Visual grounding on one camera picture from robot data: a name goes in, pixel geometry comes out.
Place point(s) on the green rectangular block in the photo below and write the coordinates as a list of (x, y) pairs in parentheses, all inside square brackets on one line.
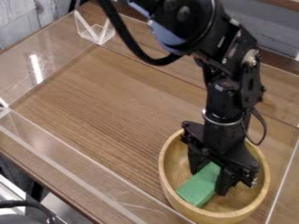
[(197, 189)]

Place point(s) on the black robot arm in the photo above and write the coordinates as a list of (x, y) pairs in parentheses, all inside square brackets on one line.
[(196, 28)]

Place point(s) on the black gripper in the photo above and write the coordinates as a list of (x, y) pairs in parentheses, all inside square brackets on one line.
[(217, 142)]

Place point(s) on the brown wooden bowl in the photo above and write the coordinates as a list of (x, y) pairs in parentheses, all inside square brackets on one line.
[(229, 209)]

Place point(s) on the clear acrylic tray wall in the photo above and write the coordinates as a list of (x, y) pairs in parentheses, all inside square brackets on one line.
[(89, 112)]

